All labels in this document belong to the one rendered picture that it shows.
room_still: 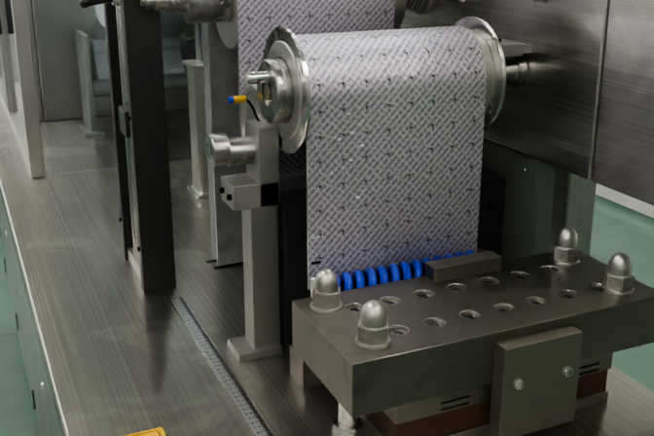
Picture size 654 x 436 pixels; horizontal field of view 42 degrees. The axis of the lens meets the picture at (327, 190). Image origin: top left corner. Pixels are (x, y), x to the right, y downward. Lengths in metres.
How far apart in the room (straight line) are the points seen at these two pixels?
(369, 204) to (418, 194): 0.07
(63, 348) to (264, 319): 0.27
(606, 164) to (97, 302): 0.74
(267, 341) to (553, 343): 0.38
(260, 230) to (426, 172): 0.22
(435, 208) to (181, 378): 0.38
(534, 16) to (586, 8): 0.10
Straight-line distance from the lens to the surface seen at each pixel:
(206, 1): 1.19
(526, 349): 0.93
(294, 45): 0.96
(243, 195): 1.03
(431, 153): 1.04
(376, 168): 1.01
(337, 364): 0.88
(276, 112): 0.97
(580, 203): 1.39
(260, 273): 1.08
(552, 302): 1.00
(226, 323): 1.22
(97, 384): 1.10
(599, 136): 1.05
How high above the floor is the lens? 1.44
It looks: 18 degrees down
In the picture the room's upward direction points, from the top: straight up
